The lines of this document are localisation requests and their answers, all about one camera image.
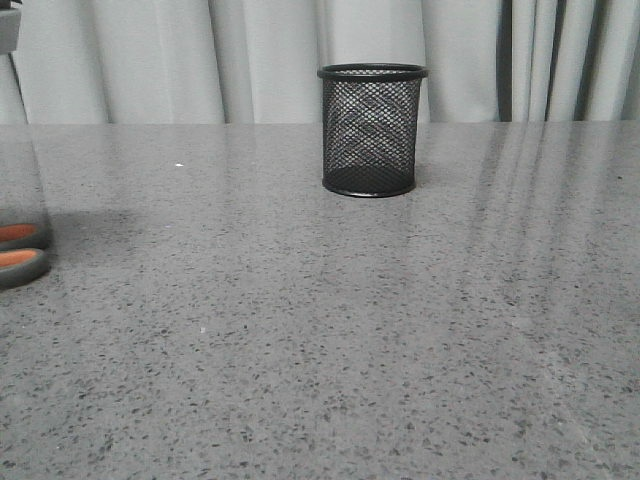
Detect white pleated curtain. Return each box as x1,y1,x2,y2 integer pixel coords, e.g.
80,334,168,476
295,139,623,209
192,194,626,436
1,1,639,124

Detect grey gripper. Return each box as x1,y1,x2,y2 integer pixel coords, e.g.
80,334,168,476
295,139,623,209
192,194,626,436
0,0,22,54

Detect black mesh pen bucket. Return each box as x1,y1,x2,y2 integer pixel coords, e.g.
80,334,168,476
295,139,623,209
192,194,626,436
317,63,428,198

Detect grey orange handled scissors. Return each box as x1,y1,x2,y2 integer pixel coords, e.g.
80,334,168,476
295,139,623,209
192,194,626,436
1,223,50,290

